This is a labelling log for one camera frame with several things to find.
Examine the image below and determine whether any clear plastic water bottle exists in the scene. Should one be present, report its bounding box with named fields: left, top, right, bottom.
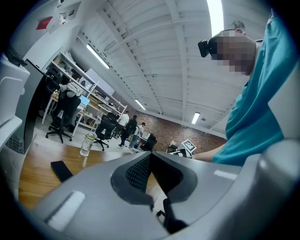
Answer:
left=79, top=132, right=96, bottom=157

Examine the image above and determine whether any teal shirt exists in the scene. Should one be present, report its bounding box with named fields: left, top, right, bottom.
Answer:
left=212, top=14, right=293, bottom=167

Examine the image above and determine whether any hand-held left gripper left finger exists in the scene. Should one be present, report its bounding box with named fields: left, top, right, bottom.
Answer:
left=32, top=151, right=170, bottom=240

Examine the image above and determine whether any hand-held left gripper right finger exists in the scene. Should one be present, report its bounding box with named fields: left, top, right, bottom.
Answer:
left=151, top=151, right=244, bottom=227

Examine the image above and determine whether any white plastic machine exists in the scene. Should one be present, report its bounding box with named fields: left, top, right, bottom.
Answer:
left=0, top=53, right=31, bottom=150

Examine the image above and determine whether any person's head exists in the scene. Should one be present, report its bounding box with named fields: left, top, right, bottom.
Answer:
left=210, top=20, right=258, bottom=77

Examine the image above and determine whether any black smartphone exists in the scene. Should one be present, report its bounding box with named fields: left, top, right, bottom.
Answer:
left=50, top=160, right=74, bottom=183

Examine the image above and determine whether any white shelving unit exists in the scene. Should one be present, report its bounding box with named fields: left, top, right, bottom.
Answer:
left=45, top=52, right=128, bottom=132

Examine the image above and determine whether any black office chair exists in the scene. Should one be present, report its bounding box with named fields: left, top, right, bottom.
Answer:
left=45, top=89, right=82, bottom=144
left=93, top=112, right=118, bottom=152
left=139, top=133, right=158, bottom=152

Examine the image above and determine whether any black head-mounted camera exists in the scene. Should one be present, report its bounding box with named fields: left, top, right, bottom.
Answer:
left=197, top=39, right=213, bottom=58

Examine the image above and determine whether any person's right forearm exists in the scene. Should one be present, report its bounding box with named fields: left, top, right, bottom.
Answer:
left=192, top=143, right=227, bottom=163

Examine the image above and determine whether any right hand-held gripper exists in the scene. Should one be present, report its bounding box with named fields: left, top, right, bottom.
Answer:
left=168, top=139, right=197, bottom=159

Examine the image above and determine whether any red wall sign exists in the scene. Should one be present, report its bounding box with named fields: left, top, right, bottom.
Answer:
left=35, top=16, right=53, bottom=30

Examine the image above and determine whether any grey jacket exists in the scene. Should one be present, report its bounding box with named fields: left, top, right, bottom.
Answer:
left=60, top=82, right=84, bottom=97

